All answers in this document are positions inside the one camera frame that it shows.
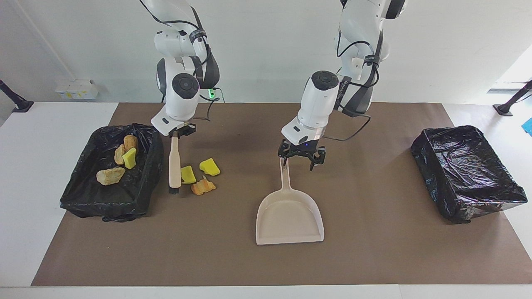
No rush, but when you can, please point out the beige brush with black bristles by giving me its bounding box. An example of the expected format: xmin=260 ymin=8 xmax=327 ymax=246
xmin=168 ymin=135 xmax=182 ymax=195

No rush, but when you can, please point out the notched yellow sponge piece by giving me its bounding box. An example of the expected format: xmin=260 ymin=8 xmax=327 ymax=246
xmin=180 ymin=165 xmax=197 ymax=185

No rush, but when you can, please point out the orange striped toy croissant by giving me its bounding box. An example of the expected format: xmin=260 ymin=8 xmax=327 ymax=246
xmin=190 ymin=176 xmax=217 ymax=196

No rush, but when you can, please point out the beige plastic dustpan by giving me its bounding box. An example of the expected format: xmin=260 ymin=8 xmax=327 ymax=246
xmin=256 ymin=157 xmax=325 ymax=245

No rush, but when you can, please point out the large pale toy croissant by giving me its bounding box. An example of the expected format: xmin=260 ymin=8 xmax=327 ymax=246
xmin=96 ymin=167 xmax=126 ymax=186

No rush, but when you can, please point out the bin lined with black bag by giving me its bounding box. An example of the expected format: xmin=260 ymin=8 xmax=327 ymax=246
xmin=59 ymin=123 xmax=165 ymax=223
xmin=411 ymin=125 xmax=528 ymax=225

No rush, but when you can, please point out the brown table mat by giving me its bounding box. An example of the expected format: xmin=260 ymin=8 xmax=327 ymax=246
xmin=31 ymin=103 xmax=532 ymax=287

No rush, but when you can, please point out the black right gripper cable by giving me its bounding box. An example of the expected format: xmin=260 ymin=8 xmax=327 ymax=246
xmin=139 ymin=0 xmax=226 ymax=123

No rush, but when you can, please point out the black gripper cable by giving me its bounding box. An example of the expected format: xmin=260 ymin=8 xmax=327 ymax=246
xmin=322 ymin=25 xmax=381 ymax=142
xmin=139 ymin=0 xmax=226 ymax=123

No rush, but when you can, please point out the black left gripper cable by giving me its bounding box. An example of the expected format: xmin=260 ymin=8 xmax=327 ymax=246
xmin=322 ymin=25 xmax=381 ymax=142

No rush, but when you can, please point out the white wall socket box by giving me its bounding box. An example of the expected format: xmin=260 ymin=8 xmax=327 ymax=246
xmin=55 ymin=79 xmax=99 ymax=100

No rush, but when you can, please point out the black camera stand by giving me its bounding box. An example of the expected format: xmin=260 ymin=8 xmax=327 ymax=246
xmin=493 ymin=80 xmax=532 ymax=116
xmin=0 ymin=79 xmax=34 ymax=113

